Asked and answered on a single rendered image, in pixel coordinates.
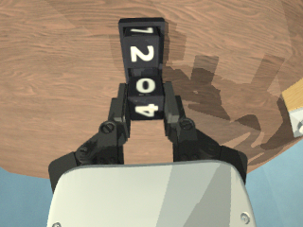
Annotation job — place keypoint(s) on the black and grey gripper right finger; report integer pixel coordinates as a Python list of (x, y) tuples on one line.
[(190, 144)]

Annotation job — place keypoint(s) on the black number cube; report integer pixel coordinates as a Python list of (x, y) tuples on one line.
[(146, 98), (142, 46)]

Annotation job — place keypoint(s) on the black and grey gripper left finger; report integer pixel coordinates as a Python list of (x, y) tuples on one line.
[(105, 147)]

